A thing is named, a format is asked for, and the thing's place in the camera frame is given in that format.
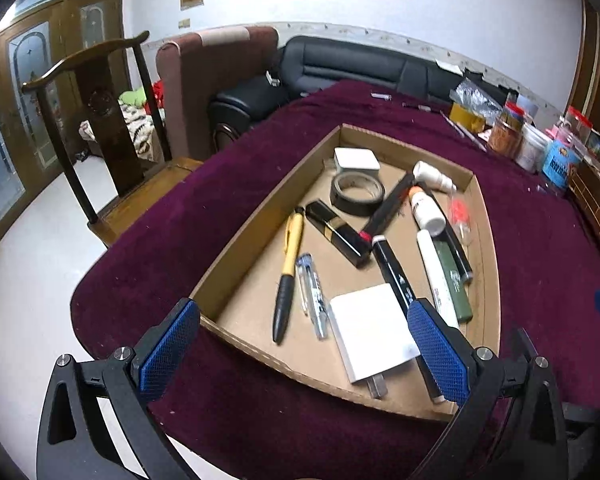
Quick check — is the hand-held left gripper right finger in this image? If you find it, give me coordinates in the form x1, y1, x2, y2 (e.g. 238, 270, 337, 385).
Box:
406, 297, 571, 480

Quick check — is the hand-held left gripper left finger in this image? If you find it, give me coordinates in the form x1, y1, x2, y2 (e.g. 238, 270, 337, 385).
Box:
35, 297, 202, 480

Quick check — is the slim green box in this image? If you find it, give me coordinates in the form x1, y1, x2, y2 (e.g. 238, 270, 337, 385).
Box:
432, 239, 475, 324

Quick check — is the white plug charger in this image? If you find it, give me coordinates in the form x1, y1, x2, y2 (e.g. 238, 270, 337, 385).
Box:
328, 282, 422, 401

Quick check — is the white marker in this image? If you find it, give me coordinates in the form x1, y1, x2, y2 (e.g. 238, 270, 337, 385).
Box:
416, 229, 462, 332

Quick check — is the shallow cardboard box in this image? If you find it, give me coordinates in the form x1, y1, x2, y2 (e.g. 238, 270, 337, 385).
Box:
187, 122, 501, 423

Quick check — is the white-capped black marker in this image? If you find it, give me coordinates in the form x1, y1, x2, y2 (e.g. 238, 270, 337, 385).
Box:
371, 234, 447, 406

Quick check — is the white bottle orange cap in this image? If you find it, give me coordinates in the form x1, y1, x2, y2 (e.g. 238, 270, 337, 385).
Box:
409, 185, 447, 237

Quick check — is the clear plastic pen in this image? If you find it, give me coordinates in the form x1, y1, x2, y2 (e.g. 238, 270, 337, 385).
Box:
295, 252, 331, 342

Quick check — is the black gold-banded lipstick box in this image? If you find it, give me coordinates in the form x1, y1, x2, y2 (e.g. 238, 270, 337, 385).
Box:
304, 199, 373, 269

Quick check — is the red-capped black marker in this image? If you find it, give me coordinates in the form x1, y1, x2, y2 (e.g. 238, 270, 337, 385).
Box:
360, 171, 417, 242

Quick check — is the yellow and black pen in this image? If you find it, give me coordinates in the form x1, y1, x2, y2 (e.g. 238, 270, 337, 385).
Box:
271, 206, 307, 346

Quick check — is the black tape roll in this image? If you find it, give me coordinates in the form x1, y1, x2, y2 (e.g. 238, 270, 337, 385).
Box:
329, 170, 387, 218

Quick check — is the white dropper bottle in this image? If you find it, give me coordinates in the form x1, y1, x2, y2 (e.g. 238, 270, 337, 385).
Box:
412, 160, 458, 194

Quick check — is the small white charger block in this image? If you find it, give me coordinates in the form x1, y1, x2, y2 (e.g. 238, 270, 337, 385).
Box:
333, 146, 382, 173

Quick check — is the burgundy velvet tablecloth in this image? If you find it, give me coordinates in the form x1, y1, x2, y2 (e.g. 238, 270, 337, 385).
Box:
70, 79, 600, 480

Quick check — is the wooden brick-pattern counter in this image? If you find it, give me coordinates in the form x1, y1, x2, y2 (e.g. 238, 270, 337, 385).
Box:
567, 157, 600, 261

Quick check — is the clear jar blue label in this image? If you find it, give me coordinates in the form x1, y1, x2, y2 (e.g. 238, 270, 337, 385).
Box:
542, 132, 583, 192

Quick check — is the white plastic jar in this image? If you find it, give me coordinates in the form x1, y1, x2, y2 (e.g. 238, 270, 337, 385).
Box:
517, 122, 552, 174

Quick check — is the clear jar red lid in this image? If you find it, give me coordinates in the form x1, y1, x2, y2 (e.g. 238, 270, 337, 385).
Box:
564, 106, 595, 143

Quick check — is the brown jar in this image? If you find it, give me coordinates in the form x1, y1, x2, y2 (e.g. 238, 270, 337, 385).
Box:
487, 114, 526, 159

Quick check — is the white craft knife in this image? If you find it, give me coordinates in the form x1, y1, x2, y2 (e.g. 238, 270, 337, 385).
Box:
455, 121, 487, 152

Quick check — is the patterned blanket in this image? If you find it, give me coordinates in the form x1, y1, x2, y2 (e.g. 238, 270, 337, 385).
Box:
77, 85, 167, 157

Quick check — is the dark wooden chair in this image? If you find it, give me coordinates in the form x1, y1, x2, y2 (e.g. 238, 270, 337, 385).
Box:
21, 31, 204, 250

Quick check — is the yellow tape roll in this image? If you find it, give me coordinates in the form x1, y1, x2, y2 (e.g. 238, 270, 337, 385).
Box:
449, 102, 487, 134

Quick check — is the clear plastic bag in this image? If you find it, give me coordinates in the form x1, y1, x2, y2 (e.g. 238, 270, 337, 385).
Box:
449, 77, 505, 122

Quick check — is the brown upholstered armchair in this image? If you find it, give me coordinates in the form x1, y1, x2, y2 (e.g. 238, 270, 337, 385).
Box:
155, 25, 280, 162

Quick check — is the black leather sofa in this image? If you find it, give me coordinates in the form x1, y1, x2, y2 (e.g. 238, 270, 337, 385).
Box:
207, 35, 518, 157

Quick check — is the wooden glass-door cabinet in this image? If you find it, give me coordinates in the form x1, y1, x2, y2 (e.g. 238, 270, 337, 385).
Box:
0, 0, 127, 271

